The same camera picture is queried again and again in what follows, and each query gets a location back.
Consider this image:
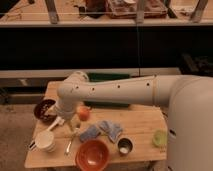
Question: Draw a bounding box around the small metal cup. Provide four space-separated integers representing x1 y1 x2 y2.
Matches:
118 138 133 155

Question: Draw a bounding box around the dark brown bowl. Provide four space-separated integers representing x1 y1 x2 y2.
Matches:
34 99 56 124

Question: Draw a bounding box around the white paper cup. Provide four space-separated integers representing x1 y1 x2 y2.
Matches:
35 131 55 152

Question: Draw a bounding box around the orange bowl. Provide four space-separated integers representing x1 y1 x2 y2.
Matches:
75 139 109 171

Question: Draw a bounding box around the red apple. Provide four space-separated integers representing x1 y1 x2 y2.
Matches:
77 106 90 121

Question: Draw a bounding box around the green tray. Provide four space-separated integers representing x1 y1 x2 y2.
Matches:
85 72 130 108

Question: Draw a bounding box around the blue grey sponge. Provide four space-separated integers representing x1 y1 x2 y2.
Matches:
79 125 100 142

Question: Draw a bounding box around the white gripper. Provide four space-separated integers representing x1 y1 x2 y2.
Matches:
54 99 76 132

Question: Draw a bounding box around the white scoop brush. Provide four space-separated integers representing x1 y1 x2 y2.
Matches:
47 116 65 131

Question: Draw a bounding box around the blue grey cloth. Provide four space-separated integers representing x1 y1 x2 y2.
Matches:
98 121 123 143

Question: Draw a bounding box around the metal spoon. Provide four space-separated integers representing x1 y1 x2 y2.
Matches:
64 127 80 155

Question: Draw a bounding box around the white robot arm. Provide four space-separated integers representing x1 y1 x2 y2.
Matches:
54 71 213 171

